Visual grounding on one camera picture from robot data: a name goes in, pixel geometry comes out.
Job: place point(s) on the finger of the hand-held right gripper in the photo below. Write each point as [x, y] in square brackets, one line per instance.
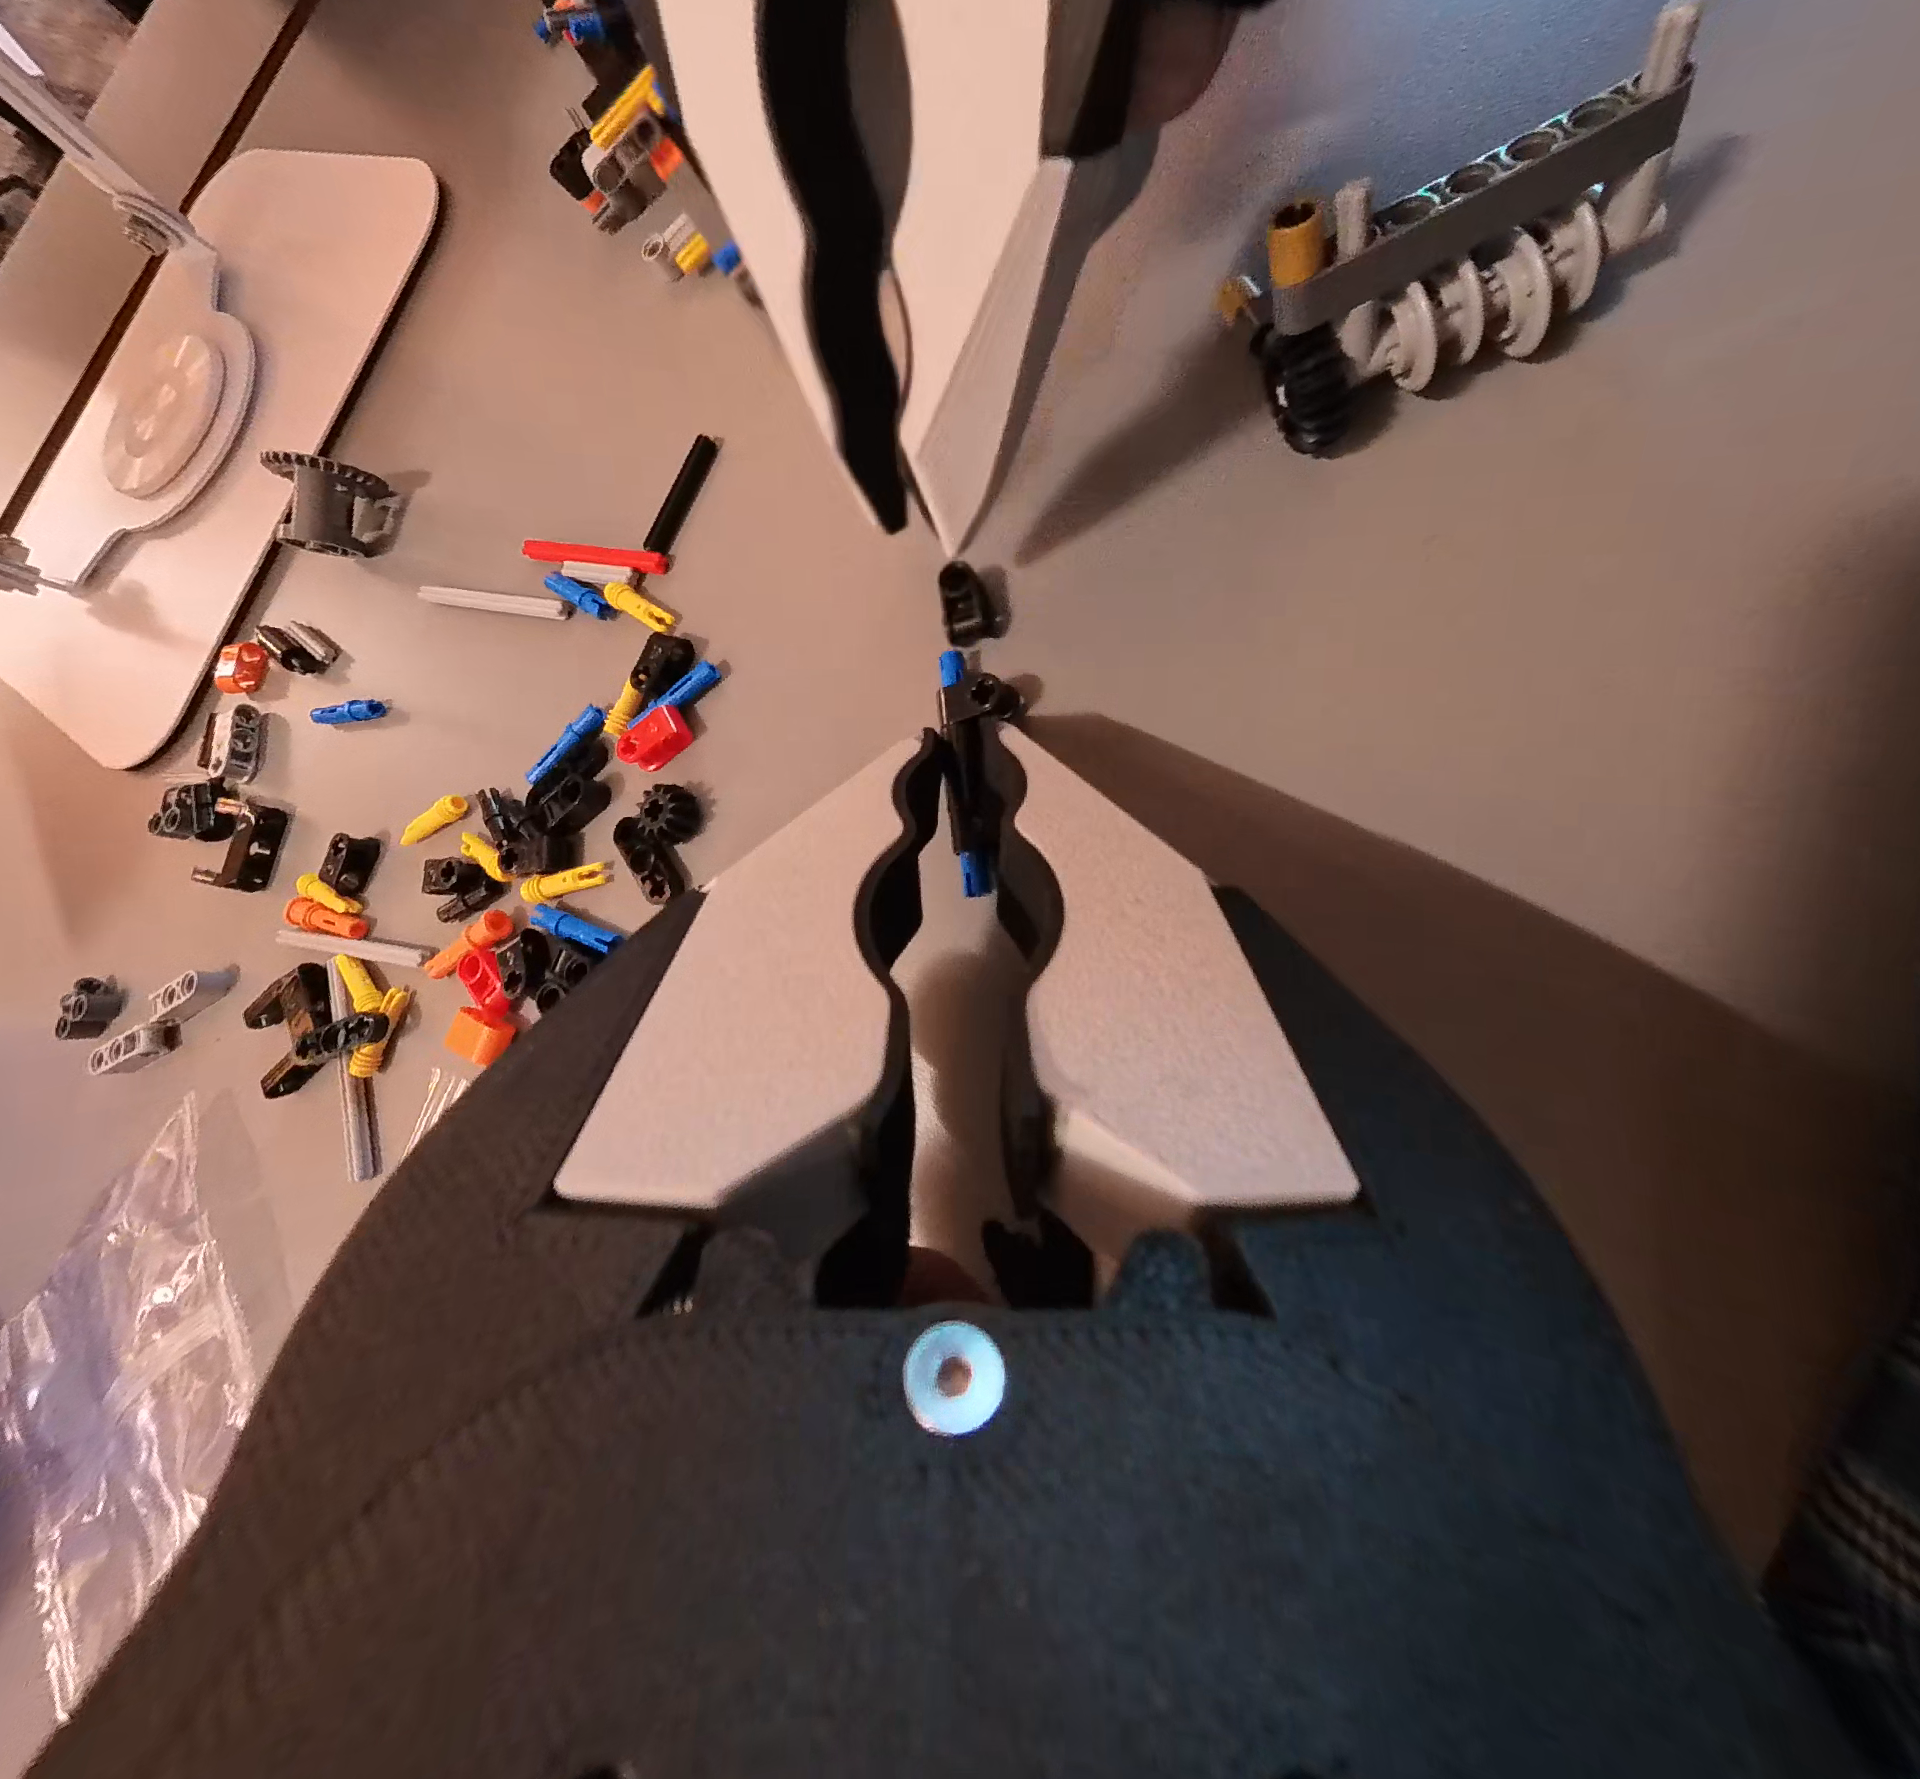
[976, 39]
[706, 39]

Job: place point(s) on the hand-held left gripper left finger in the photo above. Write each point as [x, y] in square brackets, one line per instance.
[737, 1059]

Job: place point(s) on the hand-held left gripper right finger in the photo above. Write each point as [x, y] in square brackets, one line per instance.
[1185, 1059]

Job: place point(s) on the black connector with blue pin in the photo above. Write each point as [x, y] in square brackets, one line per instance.
[989, 702]

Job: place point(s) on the small black lego connector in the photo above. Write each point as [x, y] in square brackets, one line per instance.
[973, 600]

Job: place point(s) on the small blue orange lego piece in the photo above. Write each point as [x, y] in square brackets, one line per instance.
[579, 17]

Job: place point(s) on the multicoloured lego subassembly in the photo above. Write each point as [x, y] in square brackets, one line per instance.
[623, 152]

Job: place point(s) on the grey yellow lego connector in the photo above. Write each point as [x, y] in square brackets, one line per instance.
[691, 252]

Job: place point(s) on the pile of small lego pieces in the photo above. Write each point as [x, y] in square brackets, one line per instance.
[657, 736]

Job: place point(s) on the grey lego worm gear assembly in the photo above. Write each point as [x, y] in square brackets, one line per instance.
[1500, 233]

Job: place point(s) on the black lego axle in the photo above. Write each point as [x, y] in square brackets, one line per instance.
[684, 497]

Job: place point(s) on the short grey lego axle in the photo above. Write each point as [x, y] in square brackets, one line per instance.
[602, 573]

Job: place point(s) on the blue lego pin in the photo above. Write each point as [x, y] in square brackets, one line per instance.
[350, 711]

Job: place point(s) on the long grey lego axle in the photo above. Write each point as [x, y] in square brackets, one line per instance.
[488, 600]

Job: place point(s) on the red lego axle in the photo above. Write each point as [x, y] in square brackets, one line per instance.
[598, 553]

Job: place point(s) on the grey lego liftarm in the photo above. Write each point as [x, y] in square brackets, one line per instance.
[195, 988]
[136, 1044]

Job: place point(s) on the light grey lego connector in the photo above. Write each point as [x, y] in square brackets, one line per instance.
[238, 745]

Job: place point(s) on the black lego connector pair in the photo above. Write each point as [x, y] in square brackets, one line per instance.
[187, 811]

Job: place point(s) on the grey and black lego connector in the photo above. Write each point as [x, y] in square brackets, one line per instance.
[297, 646]

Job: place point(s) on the dark round lego gear housing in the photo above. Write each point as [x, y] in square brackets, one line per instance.
[323, 507]

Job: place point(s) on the dark grey lego connector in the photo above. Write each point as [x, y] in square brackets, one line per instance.
[91, 1007]

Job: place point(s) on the monitor stand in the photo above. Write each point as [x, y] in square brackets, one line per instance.
[344, 309]

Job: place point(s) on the empty clear plastic bag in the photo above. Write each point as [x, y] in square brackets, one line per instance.
[119, 1403]

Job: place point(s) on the blue plaid clothing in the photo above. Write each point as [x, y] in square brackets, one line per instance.
[1862, 1599]

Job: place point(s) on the black lego bracket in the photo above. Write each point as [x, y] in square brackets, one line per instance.
[248, 848]
[293, 1002]

